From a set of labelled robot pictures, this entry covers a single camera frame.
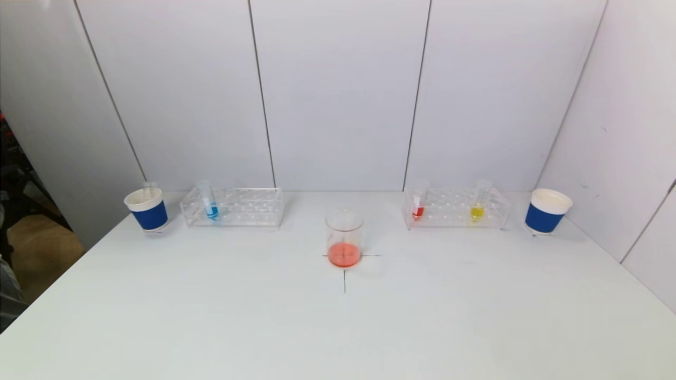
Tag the clear glass beaker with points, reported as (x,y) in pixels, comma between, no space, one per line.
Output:
(344,253)

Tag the test tube with red pigment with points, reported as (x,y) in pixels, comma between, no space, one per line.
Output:
(418,212)

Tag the clear acrylic test tube rack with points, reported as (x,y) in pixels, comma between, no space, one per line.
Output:
(237,209)
(449,209)

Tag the test tube with blue pigment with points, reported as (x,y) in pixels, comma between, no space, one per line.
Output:
(211,212)

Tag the test tube with yellow pigment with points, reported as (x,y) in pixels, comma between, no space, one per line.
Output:
(477,212)

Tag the white paper cup blue sleeve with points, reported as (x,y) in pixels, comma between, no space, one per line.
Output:
(149,215)
(544,218)

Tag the clear plastic wrap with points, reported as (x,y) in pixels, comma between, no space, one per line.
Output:
(7,290)

